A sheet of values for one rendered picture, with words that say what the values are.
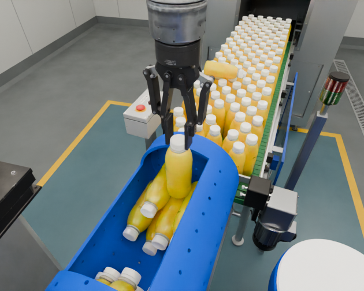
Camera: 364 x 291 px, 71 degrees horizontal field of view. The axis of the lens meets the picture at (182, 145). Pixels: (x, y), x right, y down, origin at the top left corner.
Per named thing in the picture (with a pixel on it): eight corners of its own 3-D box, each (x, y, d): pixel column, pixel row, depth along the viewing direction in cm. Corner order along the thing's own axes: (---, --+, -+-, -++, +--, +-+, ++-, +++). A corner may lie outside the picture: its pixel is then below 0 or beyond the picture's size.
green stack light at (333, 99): (318, 103, 91) (323, 90, 88) (319, 94, 96) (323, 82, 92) (338, 107, 90) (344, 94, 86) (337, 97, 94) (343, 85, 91)
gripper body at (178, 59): (143, 40, 40) (148, 92, 47) (194, 48, 38) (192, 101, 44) (163, 25, 45) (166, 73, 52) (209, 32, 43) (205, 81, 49)
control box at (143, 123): (126, 133, 104) (122, 112, 97) (149, 107, 118) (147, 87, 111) (148, 140, 101) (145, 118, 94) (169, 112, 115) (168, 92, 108)
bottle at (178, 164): (168, 201, 66) (166, 156, 55) (164, 181, 71) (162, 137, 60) (193, 197, 67) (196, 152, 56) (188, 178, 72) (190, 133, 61)
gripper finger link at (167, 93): (171, 75, 44) (164, 71, 45) (163, 122, 53) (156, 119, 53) (180, 65, 47) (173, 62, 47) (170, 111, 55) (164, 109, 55)
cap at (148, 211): (158, 208, 65) (155, 214, 64) (155, 215, 68) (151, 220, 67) (145, 201, 66) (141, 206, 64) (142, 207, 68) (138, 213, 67)
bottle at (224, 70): (205, 58, 119) (241, 63, 115) (208, 63, 126) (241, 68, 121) (202, 72, 119) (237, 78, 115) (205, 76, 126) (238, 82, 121)
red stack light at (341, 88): (324, 90, 88) (328, 80, 85) (323, 82, 92) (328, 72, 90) (344, 94, 86) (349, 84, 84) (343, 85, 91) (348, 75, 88)
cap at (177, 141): (171, 152, 56) (171, 146, 55) (169, 140, 59) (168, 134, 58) (189, 150, 57) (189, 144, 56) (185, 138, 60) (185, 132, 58)
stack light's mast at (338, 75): (313, 116, 95) (330, 77, 85) (313, 108, 100) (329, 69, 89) (331, 120, 94) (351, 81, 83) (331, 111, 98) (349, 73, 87)
